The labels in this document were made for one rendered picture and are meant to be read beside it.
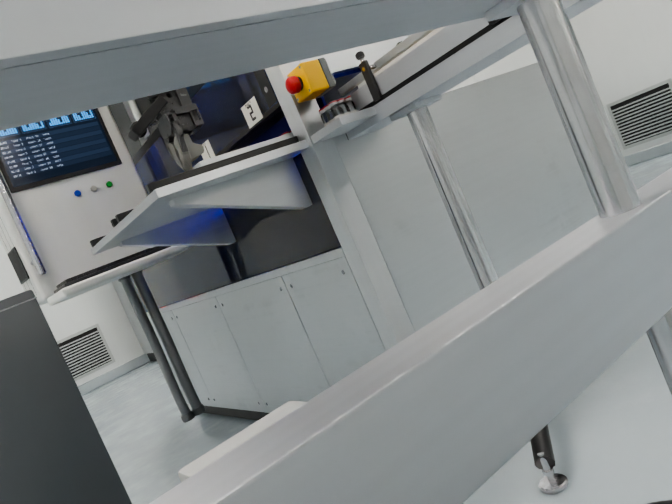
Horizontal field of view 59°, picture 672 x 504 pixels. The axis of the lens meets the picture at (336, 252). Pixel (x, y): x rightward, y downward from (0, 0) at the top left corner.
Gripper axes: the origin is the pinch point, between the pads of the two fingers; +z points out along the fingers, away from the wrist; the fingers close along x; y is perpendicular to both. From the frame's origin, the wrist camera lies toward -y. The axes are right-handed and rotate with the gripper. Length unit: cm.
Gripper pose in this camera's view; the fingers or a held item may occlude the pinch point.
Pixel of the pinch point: (186, 170)
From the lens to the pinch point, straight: 144.8
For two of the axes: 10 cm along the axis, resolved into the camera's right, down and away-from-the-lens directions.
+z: 3.8, 9.2, 0.5
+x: -5.3, 1.8, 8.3
